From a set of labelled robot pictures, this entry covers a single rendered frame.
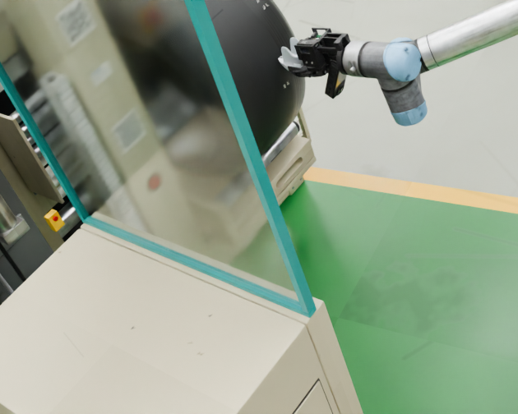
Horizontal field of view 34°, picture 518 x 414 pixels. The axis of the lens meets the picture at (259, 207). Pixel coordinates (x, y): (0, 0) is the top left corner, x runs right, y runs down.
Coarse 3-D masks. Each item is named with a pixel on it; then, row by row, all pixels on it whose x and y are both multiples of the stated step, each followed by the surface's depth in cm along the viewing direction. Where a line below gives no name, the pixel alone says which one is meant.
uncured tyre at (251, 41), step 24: (216, 0) 188; (240, 0) 190; (216, 24) 185; (240, 24) 188; (264, 24) 191; (288, 24) 199; (240, 48) 187; (264, 48) 191; (288, 48) 196; (240, 72) 187; (264, 72) 191; (288, 72) 197; (240, 96) 188; (264, 96) 193; (288, 96) 200; (264, 120) 196; (288, 120) 208; (264, 144) 202
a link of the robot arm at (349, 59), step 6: (354, 42) 176; (360, 42) 175; (366, 42) 177; (348, 48) 175; (354, 48) 174; (348, 54) 175; (354, 54) 174; (342, 60) 177; (348, 60) 175; (354, 60) 174; (348, 66) 175; (354, 66) 174; (348, 72) 177; (354, 72) 176
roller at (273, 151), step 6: (294, 126) 225; (288, 132) 224; (294, 132) 225; (282, 138) 223; (288, 138) 224; (276, 144) 222; (282, 144) 223; (270, 150) 220; (276, 150) 221; (264, 156) 219; (270, 156) 220; (276, 156) 223; (264, 162) 219; (270, 162) 221
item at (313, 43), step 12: (312, 36) 183; (324, 36) 180; (336, 36) 179; (348, 36) 177; (300, 48) 183; (312, 48) 179; (324, 48) 179; (336, 48) 177; (312, 60) 181; (324, 60) 182; (336, 60) 177; (324, 72) 183
